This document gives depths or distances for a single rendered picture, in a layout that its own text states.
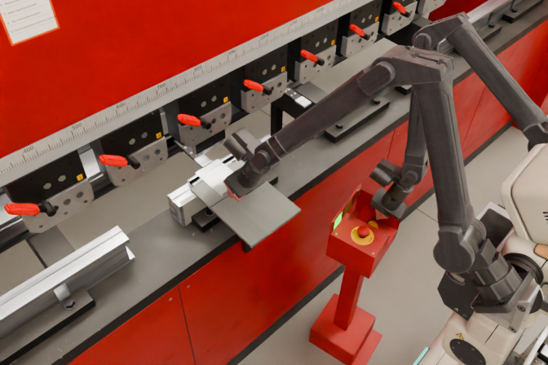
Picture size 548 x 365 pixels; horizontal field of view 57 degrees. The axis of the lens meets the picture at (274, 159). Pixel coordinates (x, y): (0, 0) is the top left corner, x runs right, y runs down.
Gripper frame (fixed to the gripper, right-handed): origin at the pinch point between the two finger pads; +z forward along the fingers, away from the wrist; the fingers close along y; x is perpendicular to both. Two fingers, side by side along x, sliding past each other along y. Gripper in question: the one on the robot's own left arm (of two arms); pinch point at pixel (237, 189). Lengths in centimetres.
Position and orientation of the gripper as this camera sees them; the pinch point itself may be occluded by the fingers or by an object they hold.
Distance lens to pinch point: 141.1
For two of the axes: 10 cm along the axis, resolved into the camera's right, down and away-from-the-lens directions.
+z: -3.4, 3.8, 8.6
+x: 6.0, 7.9, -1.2
